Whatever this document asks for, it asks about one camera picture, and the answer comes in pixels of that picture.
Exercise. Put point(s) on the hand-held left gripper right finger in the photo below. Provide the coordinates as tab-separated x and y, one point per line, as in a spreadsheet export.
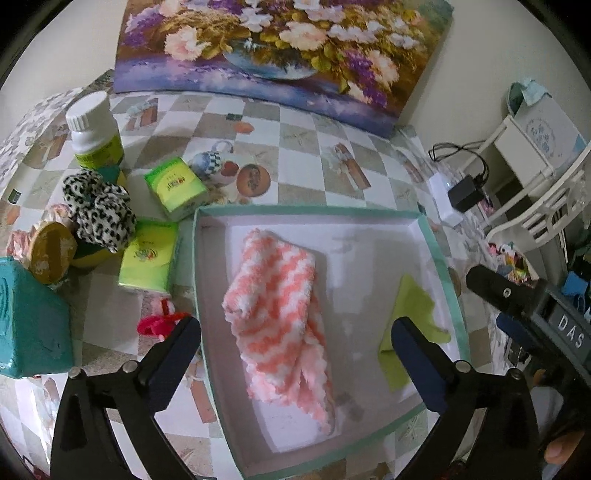
418	364

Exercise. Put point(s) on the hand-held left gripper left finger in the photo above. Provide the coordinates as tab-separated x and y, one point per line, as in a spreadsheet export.
178	355

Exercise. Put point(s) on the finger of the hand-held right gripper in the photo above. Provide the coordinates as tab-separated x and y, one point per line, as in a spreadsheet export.
515	330
503	288

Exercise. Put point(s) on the lime green cloth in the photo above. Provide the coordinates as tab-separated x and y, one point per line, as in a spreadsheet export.
411	300

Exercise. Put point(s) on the pink white striped towel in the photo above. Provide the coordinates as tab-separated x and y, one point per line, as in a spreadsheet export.
272	300

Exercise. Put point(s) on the mint-rimmed white tray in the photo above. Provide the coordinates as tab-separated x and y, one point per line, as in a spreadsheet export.
360	230

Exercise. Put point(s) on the leopard print scrunchie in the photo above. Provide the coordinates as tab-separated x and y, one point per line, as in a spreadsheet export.
99	212

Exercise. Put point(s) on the round gold lid jar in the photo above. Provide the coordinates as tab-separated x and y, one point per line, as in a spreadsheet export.
48	251

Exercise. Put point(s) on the person's right hand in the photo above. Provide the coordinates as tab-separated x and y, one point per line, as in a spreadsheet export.
561	450

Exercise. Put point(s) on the pile of colourful small toys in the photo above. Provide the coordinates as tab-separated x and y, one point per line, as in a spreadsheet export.
512	263

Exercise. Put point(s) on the white wooden furniture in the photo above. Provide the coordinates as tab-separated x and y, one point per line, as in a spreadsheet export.
545	203

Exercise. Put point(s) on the black charger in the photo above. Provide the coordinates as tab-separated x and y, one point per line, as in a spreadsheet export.
464	194

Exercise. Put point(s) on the white power adapter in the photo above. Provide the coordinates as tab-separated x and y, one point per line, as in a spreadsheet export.
443	203

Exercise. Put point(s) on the teal box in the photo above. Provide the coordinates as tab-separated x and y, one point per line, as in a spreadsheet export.
27	318

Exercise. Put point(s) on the white box with blue print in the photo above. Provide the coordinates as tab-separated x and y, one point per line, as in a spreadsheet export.
549	134

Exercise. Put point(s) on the cube green tissue pack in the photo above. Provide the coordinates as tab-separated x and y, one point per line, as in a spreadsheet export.
175	184

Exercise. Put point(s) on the white-capped green label bottle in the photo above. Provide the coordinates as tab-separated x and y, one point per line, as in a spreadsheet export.
94	138

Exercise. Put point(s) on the floral painting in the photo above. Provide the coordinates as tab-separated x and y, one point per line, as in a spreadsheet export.
277	46

